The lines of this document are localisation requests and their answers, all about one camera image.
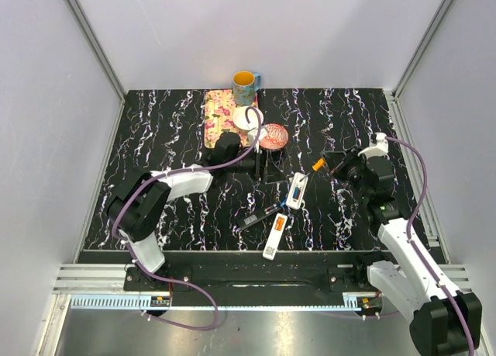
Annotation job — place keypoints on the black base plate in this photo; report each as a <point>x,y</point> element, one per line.
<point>246,279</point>

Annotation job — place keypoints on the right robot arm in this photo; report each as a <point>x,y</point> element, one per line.
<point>442,319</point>

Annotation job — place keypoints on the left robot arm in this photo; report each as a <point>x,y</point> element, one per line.
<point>137,204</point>

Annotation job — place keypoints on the blue butterfly mug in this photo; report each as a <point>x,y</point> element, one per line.
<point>246,84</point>

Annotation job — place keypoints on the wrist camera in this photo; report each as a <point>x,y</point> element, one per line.
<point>377,149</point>
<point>257,134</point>

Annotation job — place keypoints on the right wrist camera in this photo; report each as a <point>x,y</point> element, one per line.
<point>377,149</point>

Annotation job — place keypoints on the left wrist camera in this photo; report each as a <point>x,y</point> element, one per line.
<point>257,134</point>

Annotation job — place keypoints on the yellow handled screwdriver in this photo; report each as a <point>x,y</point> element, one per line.
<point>317,165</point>

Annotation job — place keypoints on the white bowl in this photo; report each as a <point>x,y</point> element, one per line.
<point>247,118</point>

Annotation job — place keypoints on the orange patterned bowl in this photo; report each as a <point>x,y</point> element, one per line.
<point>274,135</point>

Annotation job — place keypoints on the black remote control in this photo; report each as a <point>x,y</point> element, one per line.
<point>257,216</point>

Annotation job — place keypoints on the white remote with orange label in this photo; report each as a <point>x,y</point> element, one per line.
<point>275,235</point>

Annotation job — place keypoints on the white remote control with batteries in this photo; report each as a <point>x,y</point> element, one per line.
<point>298,180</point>

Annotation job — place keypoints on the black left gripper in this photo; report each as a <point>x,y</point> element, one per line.
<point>273,174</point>

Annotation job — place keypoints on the floral rectangular tray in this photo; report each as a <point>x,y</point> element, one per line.
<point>219,109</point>

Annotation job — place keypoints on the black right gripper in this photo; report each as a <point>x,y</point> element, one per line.
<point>333,159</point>

